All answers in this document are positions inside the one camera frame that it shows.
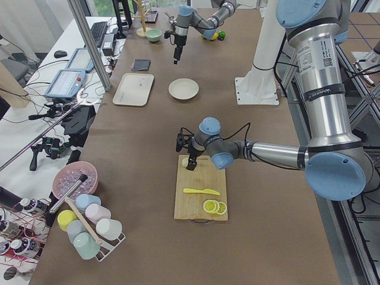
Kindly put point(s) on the mint green bowl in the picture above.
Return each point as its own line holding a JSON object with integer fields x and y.
{"x": 153, "y": 35}

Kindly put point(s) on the yellow cup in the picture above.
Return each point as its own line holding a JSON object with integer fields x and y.
{"x": 65, "y": 217}

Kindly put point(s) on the teach pendant near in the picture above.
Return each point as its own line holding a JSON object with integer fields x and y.
{"x": 66, "y": 83}

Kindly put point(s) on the lemon slice back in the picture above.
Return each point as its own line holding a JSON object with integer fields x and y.
{"x": 222, "y": 208}

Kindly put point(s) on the cream round plate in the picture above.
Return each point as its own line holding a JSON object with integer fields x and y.
{"x": 183, "y": 88}

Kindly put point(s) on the pink cup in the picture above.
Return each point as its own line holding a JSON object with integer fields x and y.
{"x": 95, "y": 213}

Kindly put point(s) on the green lime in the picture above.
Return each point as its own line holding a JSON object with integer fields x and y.
{"x": 221, "y": 35}

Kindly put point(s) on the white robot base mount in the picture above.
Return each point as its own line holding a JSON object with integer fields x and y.
{"x": 258, "y": 86}

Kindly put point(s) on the white cup rack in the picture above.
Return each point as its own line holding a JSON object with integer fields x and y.
{"x": 108, "y": 246}

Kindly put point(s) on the yellow plastic knife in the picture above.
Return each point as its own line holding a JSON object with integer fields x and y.
{"x": 200, "y": 191}

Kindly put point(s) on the wooden cutting board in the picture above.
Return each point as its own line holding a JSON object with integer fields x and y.
{"x": 189, "y": 206}

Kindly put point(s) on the teach pendant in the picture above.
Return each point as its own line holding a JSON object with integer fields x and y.
{"x": 66, "y": 83}
{"x": 81, "y": 59}

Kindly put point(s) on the white cup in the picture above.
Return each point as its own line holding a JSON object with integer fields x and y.
{"x": 109, "y": 228}

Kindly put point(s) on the yellow lemon upper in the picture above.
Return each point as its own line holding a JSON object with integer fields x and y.
{"x": 211, "y": 38}

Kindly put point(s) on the lemon slice front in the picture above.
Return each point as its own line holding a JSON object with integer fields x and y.
{"x": 211, "y": 206}

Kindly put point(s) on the white steamed bun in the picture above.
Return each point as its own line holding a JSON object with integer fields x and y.
{"x": 185, "y": 162}

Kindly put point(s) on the mint cup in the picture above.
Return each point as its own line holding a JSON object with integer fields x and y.
{"x": 86, "y": 246}

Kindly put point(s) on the aluminium frame post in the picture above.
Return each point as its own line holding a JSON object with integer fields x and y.
{"x": 86, "y": 34}

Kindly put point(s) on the teach pendant far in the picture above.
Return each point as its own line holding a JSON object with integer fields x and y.
{"x": 81, "y": 59}

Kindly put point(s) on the pink bowl with ice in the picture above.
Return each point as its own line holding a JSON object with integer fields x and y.
{"x": 70, "y": 174}

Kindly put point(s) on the grey folded cloth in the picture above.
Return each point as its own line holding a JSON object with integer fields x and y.
{"x": 141, "y": 65}

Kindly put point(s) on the lemon slice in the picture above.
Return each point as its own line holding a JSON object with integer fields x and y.
{"x": 222, "y": 208}
{"x": 211, "y": 206}

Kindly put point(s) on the metal scoop black tip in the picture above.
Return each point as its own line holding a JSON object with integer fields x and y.
{"x": 53, "y": 209}

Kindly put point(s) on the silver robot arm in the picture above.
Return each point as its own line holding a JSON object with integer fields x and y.
{"x": 334, "y": 161}
{"x": 188, "y": 17}

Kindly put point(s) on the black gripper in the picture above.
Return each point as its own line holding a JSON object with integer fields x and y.
{"x": 179, "y": 41}
{"x": 194, "y": 152}

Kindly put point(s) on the black computer mouse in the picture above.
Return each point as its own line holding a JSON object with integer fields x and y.
{"x": 60, "y": 54}

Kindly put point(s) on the wooden mug tree stand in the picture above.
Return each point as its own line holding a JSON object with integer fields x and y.
{"x": 141, "y": 32}

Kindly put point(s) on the black keyboard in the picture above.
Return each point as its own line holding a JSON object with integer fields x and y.
{"x": 98, "y": 31}

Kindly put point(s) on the grey blue cup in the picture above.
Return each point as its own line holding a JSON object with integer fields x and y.
{"x": 74, "y": 228}

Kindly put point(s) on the cream rabbit tray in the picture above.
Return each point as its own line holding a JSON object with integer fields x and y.
{"x": 133, "y": 90}

